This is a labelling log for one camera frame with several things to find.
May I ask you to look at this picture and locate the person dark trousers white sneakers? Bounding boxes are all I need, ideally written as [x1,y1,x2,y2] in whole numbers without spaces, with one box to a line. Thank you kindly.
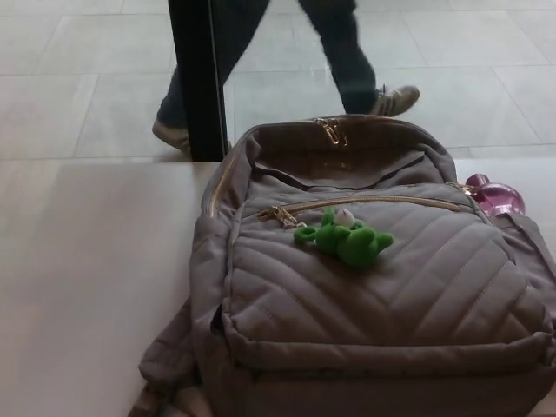
[151,0,421,156]

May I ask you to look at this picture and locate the grey quilted backpack gold zippers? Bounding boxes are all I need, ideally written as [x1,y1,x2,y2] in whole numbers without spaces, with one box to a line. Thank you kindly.
[132,115,556,417]

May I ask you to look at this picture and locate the pink glass bottle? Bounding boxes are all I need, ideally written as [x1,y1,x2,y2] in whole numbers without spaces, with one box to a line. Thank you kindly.
[464,172,529,217]

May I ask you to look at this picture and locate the green frog plush keychain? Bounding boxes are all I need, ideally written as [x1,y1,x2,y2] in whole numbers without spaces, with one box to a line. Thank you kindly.
[293,207,395,274]

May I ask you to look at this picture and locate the black door frame post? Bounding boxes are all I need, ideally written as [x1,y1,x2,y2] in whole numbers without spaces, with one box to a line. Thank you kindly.
[167,0,230,162]

